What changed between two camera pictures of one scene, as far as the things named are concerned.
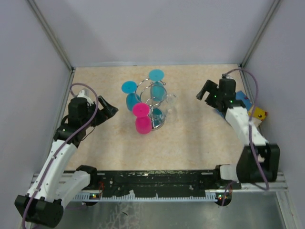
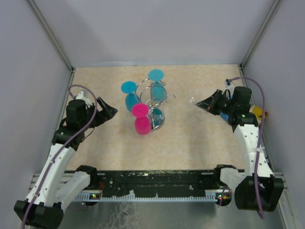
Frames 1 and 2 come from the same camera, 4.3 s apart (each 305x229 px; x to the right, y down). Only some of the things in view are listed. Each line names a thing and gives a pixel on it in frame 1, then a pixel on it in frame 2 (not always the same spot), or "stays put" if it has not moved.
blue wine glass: [157, 89] stays put
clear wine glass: [171, 113] to [192, 98]
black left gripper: [107, 112] stays put
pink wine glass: [143, 122] stays put
